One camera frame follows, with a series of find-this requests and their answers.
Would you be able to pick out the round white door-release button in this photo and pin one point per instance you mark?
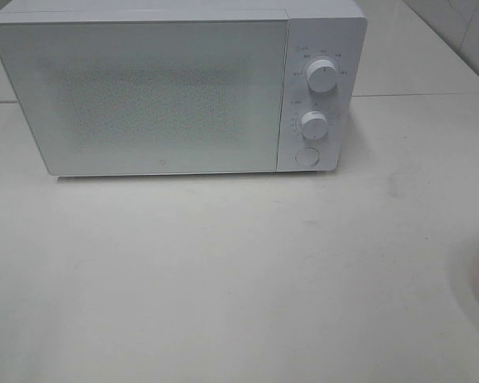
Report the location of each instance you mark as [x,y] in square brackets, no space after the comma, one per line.
[307,157]

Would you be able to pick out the white microwave door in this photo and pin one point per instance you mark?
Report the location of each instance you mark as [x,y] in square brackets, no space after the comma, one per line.
[106,99]

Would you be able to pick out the lower white microwave knob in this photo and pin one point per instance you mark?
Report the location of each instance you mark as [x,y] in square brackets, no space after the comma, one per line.
[314,125]

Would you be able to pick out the white microwave knob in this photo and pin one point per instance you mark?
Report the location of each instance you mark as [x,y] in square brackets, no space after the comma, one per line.
[322,75]
[314,125]

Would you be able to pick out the upper white microwave knob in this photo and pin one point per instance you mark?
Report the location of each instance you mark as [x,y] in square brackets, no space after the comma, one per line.
[322,75]

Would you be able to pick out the white microwave oven body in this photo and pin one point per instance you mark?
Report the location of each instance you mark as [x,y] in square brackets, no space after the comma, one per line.
[315,29]

